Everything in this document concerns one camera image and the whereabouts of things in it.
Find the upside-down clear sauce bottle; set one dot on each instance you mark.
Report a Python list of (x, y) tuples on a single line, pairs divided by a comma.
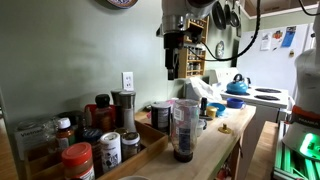
[(184, 130)]

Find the steel salt grinder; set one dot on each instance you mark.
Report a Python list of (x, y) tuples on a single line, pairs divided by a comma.
[(128, 110)]

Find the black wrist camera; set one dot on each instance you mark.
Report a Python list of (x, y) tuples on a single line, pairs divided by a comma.
[(194, 34)]

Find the white bowl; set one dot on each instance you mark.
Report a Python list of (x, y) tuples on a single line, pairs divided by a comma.
[(134, 178)]

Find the light blue bowl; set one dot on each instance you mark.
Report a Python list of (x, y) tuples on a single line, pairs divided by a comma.
[(218, 108)]

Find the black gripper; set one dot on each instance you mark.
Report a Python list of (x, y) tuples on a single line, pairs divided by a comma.
[(172, 46)]

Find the red lid jar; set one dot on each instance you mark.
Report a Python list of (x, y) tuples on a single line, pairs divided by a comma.
[(78, 161)]

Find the white spice shaker black print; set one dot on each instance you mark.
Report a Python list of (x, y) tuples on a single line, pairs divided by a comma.
[(110, 150)]

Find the white wall outlet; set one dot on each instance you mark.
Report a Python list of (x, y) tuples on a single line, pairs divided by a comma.
[(127, 81)]

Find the brass knob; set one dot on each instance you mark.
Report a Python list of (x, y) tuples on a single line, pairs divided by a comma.
[(224, 128)]

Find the white printed box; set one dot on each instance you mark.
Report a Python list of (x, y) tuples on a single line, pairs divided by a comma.
[(28, 138)]

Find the gold metal cup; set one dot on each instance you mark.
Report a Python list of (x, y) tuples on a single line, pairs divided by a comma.
[(211, 111)]

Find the blue paper on fridge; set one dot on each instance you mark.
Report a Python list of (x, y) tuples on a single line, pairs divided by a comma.
[(288, 37)]

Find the black stove burner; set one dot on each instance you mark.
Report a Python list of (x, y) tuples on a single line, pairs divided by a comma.
[(268, 90), (266, 97)]

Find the small bottle white cap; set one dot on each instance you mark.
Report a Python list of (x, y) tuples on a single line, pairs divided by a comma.
[(64, 134)]

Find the decorative wall plate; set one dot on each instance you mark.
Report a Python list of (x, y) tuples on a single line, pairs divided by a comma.
[(122, 2)]

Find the round wall clock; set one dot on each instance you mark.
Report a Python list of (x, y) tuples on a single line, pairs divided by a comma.
[(220, 49)]

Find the wooden spice tray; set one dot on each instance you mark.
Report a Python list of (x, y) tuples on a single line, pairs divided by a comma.
[(148, 146)]

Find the steel pepper grinder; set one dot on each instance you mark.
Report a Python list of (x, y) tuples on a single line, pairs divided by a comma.
[(116, 106)]

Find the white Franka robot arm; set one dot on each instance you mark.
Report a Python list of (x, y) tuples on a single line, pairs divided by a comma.
[(308, 86)]

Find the wooden butcher block table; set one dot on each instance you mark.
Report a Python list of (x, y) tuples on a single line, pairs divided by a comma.
[(213, 146)]

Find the white and black container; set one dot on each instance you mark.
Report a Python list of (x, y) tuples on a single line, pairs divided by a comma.
[(161, 116)]

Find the white paper on fridge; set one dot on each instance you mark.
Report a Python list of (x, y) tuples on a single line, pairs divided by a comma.
[(265, 42)]

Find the white crumpled cloth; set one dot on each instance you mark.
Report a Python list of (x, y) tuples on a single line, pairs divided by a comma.
[(200, 89)]

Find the blue lid jar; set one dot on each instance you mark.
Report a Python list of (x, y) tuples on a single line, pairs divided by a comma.
[(92, 140)]

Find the white stove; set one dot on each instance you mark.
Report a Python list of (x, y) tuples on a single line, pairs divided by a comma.
[(263, 100)]

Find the glass jar metal lid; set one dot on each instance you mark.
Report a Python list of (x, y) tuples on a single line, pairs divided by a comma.
[(130, 145)]

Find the small black bottle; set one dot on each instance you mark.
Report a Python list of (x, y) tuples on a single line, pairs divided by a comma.
[(203, 106)]

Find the small white cup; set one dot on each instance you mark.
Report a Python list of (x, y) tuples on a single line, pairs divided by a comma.
[(201, 126)]

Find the red container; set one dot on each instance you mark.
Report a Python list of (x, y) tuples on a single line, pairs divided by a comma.
[(89, 111)]

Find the white refrigerator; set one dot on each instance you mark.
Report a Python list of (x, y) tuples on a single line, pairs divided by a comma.
[(273, 63)]

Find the dark sauce bottle black cap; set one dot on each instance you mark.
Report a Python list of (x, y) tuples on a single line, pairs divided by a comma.
[(102, 115)]

